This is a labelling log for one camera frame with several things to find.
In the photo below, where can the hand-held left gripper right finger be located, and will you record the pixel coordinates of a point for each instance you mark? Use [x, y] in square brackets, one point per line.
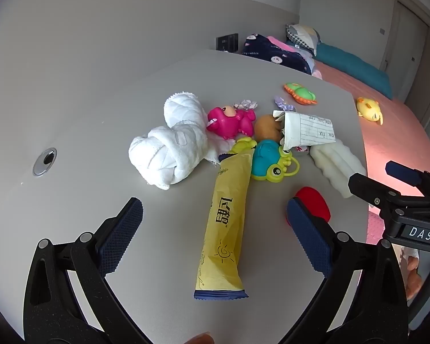
[308, 236]

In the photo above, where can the teal pillow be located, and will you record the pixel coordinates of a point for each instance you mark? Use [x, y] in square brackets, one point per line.
[351, 64]

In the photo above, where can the pink toy dinosaur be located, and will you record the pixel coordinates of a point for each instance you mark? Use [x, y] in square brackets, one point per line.
[229, 123]

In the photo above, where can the lime green plastic toy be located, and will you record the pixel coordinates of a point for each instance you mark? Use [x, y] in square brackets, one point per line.
[243, 145]

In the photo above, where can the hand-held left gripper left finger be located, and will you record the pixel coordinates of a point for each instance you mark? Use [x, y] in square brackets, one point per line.
[122, 236]

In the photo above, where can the white wardrobe door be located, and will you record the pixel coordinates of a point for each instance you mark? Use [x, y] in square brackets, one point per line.
[405, 32]

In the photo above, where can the yellow plush chick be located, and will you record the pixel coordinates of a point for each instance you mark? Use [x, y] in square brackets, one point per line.
[369, 109]

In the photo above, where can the navy printed blanket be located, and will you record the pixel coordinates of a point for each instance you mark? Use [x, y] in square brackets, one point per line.
[272, 55]

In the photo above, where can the brown toy animal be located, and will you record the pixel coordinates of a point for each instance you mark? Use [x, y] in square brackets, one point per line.
[267, 127]

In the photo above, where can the yellow snack wrapper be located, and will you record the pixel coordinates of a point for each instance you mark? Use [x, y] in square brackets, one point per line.
[225, 222]

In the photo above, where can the person's right hand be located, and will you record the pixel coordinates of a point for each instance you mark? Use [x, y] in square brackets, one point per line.
[412, 279]

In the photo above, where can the foam puzzle floor mat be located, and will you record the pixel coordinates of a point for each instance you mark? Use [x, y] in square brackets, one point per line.
[376, 229]

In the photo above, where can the person's left hand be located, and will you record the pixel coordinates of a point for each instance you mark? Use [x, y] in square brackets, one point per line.
[199, 339]

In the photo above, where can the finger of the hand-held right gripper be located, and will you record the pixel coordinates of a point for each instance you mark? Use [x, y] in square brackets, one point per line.
[372, 190]
[403, 172]

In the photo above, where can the orange green turtle toy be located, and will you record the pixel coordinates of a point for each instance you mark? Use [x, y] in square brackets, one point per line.
[301, 93]

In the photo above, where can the white knotted towel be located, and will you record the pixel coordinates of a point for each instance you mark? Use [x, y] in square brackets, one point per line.
[172, 150]

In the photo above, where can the metal desk grommet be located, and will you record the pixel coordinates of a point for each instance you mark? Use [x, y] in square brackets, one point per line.
[44, 161]

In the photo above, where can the bed with pink sheet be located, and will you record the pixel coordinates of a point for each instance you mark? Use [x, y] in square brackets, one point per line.
[390, 132]

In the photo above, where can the white desk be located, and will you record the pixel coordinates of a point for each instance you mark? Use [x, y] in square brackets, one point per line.
[129, 89]

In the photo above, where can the teal frog toy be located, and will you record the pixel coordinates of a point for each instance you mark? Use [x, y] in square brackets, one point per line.
[267, 157]

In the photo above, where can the red round sponge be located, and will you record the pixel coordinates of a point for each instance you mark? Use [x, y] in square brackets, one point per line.
[315, 200]

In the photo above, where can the white ribbed sponge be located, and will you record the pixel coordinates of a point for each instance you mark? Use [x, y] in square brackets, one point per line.
[337, 165]

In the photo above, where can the patterned grey yellow pillow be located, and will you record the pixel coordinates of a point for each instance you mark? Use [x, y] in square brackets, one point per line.
[302, 36]

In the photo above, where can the black box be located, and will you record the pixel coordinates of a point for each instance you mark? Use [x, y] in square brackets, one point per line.
[227, 42]

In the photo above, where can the white striped small toy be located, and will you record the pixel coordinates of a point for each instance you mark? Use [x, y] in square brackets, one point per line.
[247, 104]

